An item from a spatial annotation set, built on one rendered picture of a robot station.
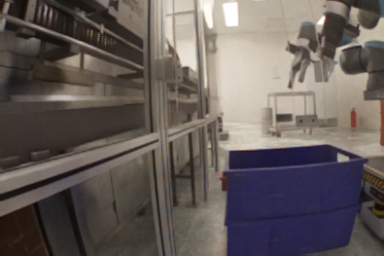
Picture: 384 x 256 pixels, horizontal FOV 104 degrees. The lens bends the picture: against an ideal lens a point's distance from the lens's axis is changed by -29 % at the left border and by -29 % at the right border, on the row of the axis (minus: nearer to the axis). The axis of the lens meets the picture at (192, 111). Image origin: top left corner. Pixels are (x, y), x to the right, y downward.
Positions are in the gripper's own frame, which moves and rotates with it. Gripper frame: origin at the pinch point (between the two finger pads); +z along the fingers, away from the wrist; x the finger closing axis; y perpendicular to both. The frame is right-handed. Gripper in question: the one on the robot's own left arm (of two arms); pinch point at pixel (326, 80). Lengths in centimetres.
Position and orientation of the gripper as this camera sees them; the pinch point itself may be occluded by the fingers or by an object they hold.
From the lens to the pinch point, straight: 71.3
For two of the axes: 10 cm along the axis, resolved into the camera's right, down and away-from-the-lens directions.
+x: -3.7, 1.4, -9.2
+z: -2.9, 9.2, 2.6
